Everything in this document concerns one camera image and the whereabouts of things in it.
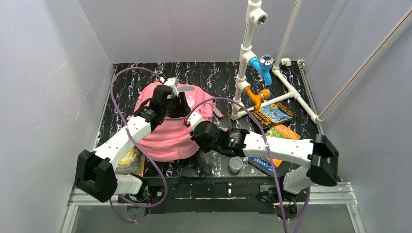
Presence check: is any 169-storey treehouse book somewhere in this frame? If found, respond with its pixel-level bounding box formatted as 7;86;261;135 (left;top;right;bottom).
251;102;297;130

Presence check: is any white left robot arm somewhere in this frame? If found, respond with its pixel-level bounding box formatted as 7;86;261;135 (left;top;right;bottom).
74;84;190;202

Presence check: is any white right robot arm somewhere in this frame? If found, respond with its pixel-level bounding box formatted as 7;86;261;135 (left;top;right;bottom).
190;121;339;194

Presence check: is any orange pipe fitting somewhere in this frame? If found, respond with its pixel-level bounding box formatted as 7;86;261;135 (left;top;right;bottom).
243;86;271;110

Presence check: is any blue 91-storey treehouse book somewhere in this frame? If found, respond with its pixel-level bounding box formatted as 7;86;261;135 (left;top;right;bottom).
248;156;274;176

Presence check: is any green gold book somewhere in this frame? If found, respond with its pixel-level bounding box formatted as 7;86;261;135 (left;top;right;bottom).
115;146;145;176

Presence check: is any orange 39-storey treehouse book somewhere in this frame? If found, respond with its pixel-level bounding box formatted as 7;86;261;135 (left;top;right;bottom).
261;124;301;168

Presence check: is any blue pipe valve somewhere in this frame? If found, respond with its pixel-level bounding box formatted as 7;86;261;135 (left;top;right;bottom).
249;55;274;85

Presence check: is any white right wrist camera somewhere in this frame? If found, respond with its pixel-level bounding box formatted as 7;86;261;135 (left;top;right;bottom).
184;112;204;130

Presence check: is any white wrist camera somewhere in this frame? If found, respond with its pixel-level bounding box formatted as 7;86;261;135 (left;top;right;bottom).
158;78;179;99
184;112;204;130

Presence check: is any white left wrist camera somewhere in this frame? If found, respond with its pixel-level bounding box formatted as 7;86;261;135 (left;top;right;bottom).
158;78;179;99

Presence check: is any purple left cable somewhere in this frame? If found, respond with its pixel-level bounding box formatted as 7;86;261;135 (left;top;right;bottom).
109;67;169;224

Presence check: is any white PVC pipe frame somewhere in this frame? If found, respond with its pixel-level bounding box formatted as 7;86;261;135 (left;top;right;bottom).
229;0;323;125

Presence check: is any aluminium frame rail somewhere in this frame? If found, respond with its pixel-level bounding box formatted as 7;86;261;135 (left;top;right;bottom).
61;182;366;233

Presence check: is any white wall conduit pipe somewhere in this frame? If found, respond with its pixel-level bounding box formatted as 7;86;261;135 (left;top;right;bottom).
316;8;412;122

